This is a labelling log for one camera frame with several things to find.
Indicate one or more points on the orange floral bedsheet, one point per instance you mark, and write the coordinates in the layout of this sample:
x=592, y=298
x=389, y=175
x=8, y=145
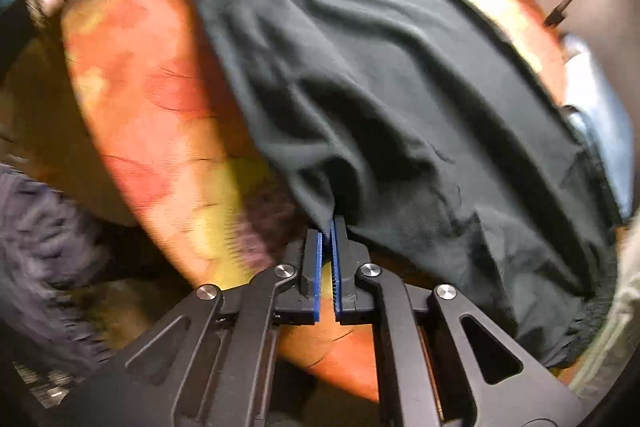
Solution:
x=171, y=134

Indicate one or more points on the white green patterned pillow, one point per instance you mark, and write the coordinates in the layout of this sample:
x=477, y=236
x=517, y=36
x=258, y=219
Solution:
x=611, y=351

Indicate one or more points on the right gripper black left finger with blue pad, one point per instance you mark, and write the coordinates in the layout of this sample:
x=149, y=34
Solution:
x=210, y=360

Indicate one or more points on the dark green pants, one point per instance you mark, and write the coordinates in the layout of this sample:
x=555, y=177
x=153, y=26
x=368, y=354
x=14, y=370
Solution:
x=419, y=123

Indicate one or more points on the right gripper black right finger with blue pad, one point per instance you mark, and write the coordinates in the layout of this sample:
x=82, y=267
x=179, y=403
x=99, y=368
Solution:
x=440, y=361

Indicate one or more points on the black white striped cushion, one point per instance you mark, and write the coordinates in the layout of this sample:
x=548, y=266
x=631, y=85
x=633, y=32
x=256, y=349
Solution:
x=49, y=249

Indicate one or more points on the folded light blue cloth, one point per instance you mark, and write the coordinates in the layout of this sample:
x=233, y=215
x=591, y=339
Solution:
x=596, y=111

